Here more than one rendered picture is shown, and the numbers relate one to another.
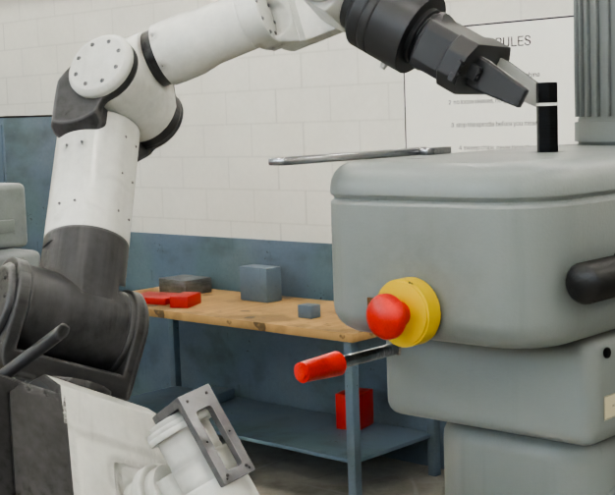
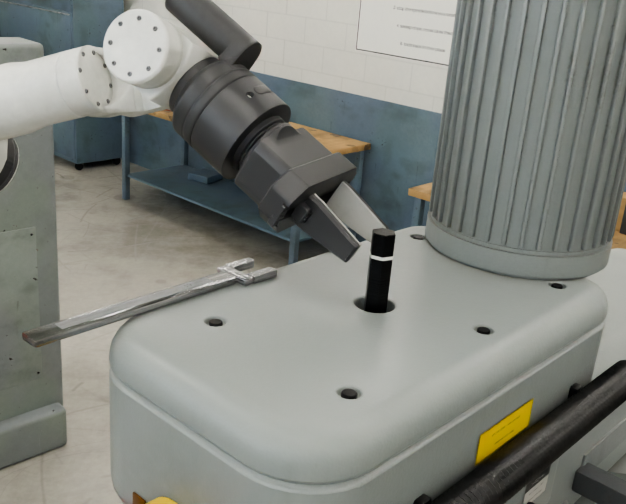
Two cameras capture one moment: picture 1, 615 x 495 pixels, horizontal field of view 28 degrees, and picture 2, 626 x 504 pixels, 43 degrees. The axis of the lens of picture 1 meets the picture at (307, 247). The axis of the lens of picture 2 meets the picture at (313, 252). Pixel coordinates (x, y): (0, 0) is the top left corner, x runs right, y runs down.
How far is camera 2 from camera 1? 0.66 m
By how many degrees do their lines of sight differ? 15
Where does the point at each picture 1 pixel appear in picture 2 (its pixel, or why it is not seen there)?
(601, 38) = (464, 148)
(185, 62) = (3, 125)
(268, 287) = not seen: hidden behind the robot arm
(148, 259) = not seen: hidden behind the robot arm
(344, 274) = (114, 453)
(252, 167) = (249, 16)
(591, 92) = (446, 199)
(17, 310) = not seen: outside the picture
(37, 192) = (95, 14)
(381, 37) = (207, 147)
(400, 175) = (170, 386)
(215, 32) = (34, 99)
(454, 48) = (279, 188)
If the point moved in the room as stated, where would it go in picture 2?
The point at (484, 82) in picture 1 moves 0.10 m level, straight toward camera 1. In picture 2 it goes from (312, 225) to (293, 266)
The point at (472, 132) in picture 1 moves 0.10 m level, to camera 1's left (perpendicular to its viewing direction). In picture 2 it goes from (407, 14) to (393, 13)
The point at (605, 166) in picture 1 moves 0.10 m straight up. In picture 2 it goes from (417, 411) to (436, 281)
